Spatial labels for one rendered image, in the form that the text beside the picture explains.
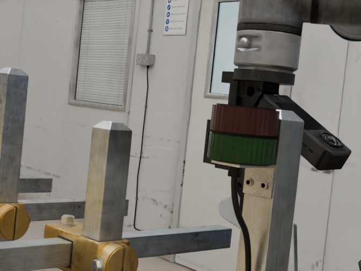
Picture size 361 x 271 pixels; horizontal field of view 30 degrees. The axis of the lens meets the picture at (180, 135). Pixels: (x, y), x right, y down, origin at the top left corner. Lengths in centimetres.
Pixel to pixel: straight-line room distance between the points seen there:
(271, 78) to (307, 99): 321
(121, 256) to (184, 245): 19
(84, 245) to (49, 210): 30
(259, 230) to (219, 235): 39
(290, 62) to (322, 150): 12
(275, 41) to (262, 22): 2
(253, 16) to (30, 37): 611
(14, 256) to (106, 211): 12
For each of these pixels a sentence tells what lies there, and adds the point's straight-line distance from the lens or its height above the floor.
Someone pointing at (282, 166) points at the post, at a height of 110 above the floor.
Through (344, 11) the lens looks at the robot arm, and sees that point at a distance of 77.
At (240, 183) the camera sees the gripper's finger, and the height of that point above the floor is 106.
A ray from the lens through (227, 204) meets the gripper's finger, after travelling 80.
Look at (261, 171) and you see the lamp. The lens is 62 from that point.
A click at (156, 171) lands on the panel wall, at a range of 497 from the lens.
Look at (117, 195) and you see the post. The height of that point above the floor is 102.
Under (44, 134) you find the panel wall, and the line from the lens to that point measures 642.
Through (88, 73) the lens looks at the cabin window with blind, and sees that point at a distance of 590.
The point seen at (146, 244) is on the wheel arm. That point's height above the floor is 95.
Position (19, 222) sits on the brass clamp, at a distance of 101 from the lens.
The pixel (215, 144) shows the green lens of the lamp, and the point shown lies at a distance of 58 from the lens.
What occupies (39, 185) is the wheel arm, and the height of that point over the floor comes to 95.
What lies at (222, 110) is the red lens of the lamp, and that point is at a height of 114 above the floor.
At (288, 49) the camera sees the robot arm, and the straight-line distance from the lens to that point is 77.
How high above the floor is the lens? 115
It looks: 3 degrees down
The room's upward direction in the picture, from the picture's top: 6 degrees clockwise
